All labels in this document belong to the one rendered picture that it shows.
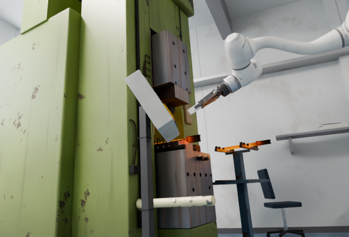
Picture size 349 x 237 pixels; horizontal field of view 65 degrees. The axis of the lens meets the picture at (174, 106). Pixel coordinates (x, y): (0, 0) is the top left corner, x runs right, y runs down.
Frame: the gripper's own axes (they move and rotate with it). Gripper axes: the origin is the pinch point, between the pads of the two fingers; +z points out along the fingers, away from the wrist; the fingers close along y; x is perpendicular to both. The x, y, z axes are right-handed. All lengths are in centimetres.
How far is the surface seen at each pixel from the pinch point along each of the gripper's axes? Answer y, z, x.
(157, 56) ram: 35, -5, 55
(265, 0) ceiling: 282, -251, 164
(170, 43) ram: 33, -18, 58
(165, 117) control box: -27.1, 15.5, -3.1
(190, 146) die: 50, 11, -7
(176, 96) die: 36.5, 0.0, 23.7
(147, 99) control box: -27.1, 17.7, 8.3
